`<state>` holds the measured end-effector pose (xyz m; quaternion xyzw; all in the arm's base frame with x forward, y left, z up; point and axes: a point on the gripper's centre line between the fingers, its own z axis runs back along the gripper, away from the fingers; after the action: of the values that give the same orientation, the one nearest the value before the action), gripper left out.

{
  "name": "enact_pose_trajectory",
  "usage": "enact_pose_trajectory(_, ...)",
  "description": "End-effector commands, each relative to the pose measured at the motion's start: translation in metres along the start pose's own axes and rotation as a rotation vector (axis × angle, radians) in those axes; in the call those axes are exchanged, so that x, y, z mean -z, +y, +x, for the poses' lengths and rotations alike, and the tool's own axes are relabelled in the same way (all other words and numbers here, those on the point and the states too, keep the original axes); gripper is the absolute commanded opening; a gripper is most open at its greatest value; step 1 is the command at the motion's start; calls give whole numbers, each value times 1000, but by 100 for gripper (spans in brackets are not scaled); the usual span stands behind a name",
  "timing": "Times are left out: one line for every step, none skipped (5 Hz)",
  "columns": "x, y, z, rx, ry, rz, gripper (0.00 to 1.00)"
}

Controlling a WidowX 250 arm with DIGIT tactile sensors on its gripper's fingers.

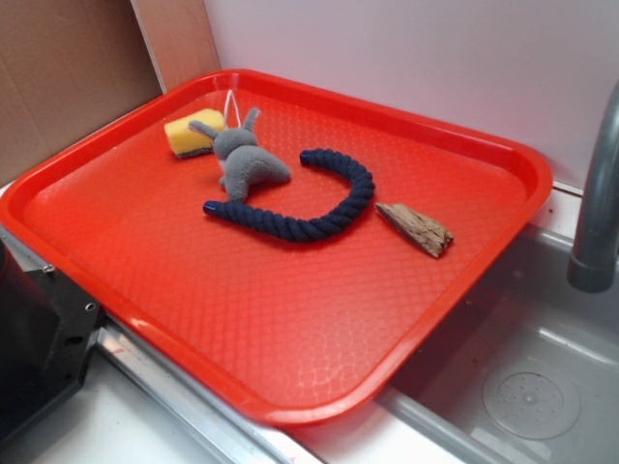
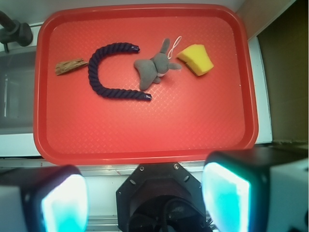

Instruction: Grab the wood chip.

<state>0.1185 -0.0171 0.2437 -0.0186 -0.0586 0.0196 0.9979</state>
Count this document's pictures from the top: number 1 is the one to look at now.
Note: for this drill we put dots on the brown wood chip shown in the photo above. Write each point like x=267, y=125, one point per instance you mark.
x=422, y=231

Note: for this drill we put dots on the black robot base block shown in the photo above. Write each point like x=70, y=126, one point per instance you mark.
x=49, y=327

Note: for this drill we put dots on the red plastic tray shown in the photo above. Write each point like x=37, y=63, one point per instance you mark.
x=285, y=333

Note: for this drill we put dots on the grey plush bunny toy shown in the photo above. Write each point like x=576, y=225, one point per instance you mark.
x=243, y=162

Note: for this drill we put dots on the yellow sponge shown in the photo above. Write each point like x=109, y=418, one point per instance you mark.
x=183, y=142

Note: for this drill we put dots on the grey toy sink basin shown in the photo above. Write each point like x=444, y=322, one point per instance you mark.
x=524, y=369

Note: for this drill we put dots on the grey faucet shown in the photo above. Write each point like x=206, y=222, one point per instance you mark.
x=594, y=254

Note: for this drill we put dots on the brown cardboard panel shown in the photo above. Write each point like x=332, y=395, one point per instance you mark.
x=68, y=68

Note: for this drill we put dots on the navy blue rope toy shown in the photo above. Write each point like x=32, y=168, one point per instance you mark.
x=299, y=230

